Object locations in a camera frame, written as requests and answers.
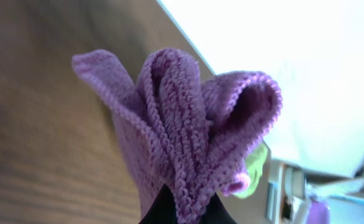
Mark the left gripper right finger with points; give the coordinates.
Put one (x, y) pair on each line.
(216, 213)

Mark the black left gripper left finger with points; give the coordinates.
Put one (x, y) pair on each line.
(163, 210)

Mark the purple microfibre cloth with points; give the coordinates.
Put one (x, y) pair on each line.
(176, 131)

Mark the crumpled green cloth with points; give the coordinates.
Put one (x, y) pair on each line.
(254, 168)

